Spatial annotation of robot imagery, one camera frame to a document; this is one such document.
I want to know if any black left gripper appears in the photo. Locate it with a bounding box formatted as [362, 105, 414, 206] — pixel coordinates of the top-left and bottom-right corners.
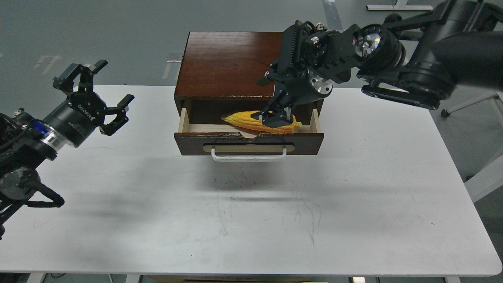
[42, 60, 135, 147]

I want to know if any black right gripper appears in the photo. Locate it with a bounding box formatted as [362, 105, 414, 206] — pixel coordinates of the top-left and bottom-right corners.
[256, 70, 334, 129]

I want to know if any yellow plastic corn cob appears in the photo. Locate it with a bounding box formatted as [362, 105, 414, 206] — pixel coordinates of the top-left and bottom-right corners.
[221, 111, 302, 134]

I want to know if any wooden drawer with white handle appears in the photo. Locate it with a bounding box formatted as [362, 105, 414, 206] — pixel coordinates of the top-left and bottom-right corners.
[174, 100, 325, 156]

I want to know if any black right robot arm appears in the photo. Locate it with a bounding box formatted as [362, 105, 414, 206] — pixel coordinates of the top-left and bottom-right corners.
[251, 0, 503, 128]

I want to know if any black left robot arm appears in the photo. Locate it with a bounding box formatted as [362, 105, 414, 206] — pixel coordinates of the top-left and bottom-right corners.
[0, 60, 134, 235]

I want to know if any dark wooden drawer cabinet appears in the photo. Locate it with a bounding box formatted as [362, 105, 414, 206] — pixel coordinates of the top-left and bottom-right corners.
[174, 32, 324, 125]

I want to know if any white table leg base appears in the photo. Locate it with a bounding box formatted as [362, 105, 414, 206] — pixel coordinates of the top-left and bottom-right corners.
[366, 0, 433, 11]

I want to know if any white chair base right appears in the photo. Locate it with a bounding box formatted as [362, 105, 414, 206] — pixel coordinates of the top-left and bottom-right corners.
[441, 91, 502, 119]

